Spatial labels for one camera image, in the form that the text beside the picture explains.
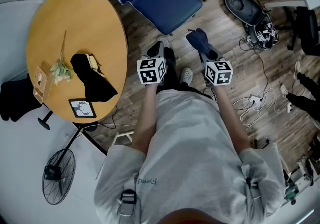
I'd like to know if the person's left white shoe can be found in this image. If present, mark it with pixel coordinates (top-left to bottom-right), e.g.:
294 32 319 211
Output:
156 35 171 49

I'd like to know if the yellow cloth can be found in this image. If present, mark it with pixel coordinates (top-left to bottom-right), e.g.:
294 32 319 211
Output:
84 53 106 78

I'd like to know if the round wooden table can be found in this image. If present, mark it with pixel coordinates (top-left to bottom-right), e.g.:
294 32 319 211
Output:
26 0 129 125

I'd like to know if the black cloth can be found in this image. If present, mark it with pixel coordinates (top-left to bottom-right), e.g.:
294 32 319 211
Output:
70 53 119 103

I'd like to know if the green circuit board device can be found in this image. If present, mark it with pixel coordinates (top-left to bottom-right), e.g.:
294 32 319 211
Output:
283 177 301 205

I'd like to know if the black standing fan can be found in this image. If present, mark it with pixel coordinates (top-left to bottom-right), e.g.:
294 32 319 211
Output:
41 122 100 206

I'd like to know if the black cable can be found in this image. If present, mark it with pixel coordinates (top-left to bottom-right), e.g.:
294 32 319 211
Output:
238 36 270 102
98 104 118 130

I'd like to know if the dark blue wiping cloth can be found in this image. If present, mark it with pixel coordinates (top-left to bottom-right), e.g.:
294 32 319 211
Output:
186 27 218 60

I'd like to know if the grey shoulder strap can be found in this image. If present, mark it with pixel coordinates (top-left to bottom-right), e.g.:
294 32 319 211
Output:
241 165 263 204
117 175 145 224

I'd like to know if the person's grey shirt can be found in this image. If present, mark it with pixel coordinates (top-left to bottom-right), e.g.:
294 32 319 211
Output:
94 89 287 224

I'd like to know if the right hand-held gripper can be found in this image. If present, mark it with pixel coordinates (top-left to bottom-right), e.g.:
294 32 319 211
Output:
198 50 234 90

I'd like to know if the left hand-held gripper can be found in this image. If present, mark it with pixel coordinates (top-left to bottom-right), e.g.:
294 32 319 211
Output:
136 42 168 87

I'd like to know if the artificial flower stem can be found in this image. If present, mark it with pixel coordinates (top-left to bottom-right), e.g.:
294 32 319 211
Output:
50 30 73 86

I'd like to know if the person's right forearm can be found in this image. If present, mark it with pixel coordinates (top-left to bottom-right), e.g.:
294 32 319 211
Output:
212 85 251 156

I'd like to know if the white metal rack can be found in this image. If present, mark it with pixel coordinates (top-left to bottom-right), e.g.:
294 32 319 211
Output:
111 131 135 147

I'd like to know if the thin white fan cable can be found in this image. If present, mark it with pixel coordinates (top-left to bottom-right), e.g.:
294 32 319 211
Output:
82 122 137 129

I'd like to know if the spare grey gripper device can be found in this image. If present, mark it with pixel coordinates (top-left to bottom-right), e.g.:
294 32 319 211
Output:
246 17 280 51

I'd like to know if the person's left forearm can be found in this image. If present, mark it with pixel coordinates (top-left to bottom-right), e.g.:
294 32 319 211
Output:
131 84 161 155

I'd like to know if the white power strip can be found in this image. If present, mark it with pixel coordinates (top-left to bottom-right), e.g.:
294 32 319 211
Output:
248 94 262 105

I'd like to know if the blue chair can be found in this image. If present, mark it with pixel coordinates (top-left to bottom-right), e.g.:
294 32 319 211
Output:
106 0 204 37

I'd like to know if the black framed deer picture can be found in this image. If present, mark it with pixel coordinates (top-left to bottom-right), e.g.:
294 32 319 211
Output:
68 98 98 119

